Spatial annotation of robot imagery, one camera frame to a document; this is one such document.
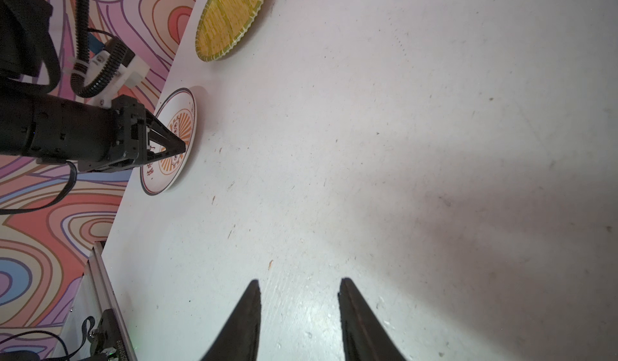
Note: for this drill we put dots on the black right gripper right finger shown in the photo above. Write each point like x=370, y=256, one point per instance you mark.
x=363, y=336

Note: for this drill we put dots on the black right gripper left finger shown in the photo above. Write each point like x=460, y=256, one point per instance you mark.
x=239, y=337

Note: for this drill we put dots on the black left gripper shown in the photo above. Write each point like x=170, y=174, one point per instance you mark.
x=54, y=129

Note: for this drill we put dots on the small orange sunburst plate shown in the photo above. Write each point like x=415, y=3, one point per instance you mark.
x=170, y=141

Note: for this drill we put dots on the yellow green woven tray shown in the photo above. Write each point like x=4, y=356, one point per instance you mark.
x=222, y=24

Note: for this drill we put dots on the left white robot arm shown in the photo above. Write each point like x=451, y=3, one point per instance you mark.
x=29, y=62

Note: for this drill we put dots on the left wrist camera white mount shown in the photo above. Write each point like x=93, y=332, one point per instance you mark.
x=131, y=72

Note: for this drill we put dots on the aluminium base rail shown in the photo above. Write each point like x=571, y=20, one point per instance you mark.
x=94, y=328

